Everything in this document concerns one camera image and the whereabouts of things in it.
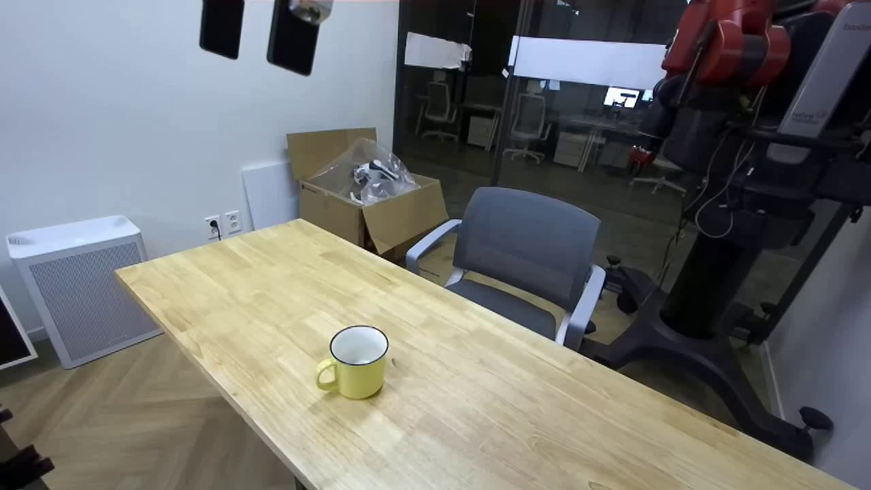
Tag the open cardboard box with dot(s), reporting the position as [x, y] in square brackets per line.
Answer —
[379, 228]

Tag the clear plastic packing bag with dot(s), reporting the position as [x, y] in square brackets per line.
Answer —
[365, 172]

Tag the wall power outlet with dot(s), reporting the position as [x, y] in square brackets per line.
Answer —
[224, 225]

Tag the grey office chair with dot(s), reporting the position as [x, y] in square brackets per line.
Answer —
[526, 257]

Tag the red and black robot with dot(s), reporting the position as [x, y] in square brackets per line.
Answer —
[760, 108]

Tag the white air purifier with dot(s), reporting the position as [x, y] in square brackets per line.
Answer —
[73, 280]

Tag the yellow enamel mug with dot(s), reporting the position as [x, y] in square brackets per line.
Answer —
[354, 364]

